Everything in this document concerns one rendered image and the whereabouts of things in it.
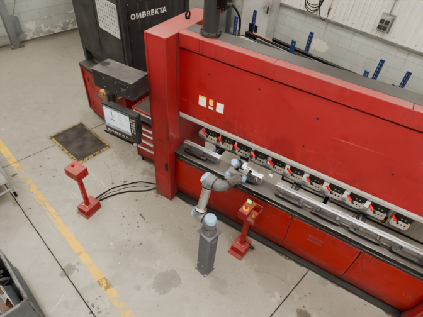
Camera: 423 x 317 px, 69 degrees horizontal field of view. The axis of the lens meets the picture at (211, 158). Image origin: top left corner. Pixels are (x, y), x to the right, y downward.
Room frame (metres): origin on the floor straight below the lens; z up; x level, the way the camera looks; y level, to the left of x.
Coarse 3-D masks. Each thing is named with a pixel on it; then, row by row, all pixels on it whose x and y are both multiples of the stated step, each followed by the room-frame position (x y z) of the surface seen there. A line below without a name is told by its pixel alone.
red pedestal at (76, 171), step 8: (64, 168) 2.36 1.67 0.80; (72, 168) 2.37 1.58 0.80; (80, 168) 2.38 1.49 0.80; (72, 176) 2.29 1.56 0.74; (80, 176) 2.30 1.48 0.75; (80, 184) 2.35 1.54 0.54; (88, 200) 2.38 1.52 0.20; (96, 200) 2.45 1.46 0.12; (80, 208) 2.31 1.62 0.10; (88, 208) 2.31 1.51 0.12; (96, 208) 2.38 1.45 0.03; (88, 216) 2.26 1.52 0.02
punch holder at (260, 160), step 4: (256, 152) 2.38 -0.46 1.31; (260, 152) 2.36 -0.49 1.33; (256, 156) 2.38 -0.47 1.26; (260, 156) 2.36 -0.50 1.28; (264, 156) 2.34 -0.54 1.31; (268, 156) 2.36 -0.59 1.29; (256, 160) 2.37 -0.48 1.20; (260, 160) 2.36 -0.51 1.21; (264, 160) 2.33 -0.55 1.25; (260, 164) 2.34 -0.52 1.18; (264, 164) 2.32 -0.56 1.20
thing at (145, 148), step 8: (136, 104) 3.45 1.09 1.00; (144, 104) 3.49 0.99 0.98; (144, 112) 3.30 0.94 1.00; (144, 128) 3.29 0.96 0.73; (144, 136) 3.31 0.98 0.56; (144, 144) 3.32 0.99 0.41; (152, 144) 3.25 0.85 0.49; (144, 152) 3.33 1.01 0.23; (152, 152) 3.23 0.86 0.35; (152, 160) 3.26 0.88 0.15
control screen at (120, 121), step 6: (108, 108) 2.55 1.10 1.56; (108, 114) 2.56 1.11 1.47; (114, 114) 2.52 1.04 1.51; (120, 114) 2.49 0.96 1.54; (126, 114) 2.45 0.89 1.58; (108, 120) 2.57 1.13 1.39; (114, 120) 2.53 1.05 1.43; (120, 120) 2.49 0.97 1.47; (126, 120) 2.46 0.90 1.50; (114, 126) 2.54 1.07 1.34; (120, 126) 2.50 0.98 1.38; (126, 126) 2.46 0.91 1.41; (126, 132) 2.47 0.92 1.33
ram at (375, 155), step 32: (192, 64) 2.77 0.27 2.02; (224, 64) 2.61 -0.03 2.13; (192, 96) 2.76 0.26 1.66; (224, 96) 2.59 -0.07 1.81; (256, 96) 2.44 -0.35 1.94; (288, 96) 2.31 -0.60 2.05; (320, 96) 2.21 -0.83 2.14; (224, 128) 2.57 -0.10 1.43; (256, 128) 2.41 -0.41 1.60; (288, 128) 2.27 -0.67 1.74; (320, 128) 2.15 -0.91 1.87; (352, 128) 2.04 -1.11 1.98; (384, 128) 1.95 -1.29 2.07; (320, 160) 2.10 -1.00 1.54; (352, 160) 1.99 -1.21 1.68; (384, 160) 1.89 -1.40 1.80; (416, 160) 1.80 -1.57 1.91; (384, 192) 1.83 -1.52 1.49; (416, 192) 1.74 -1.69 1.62
